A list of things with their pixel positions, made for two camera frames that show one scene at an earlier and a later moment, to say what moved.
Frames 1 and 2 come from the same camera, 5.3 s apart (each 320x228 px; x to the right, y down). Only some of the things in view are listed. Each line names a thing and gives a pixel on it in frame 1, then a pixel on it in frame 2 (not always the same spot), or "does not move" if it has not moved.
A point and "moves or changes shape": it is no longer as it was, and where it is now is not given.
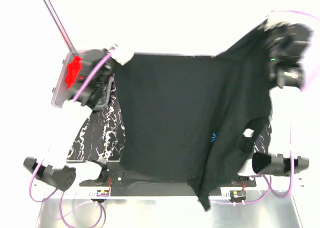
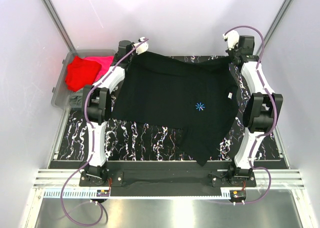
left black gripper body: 107,76 -> 133,52
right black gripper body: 274,36 -> 233,52
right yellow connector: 238,194 does not move
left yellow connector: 103,193 does not move
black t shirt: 197,116 moves or changes shape
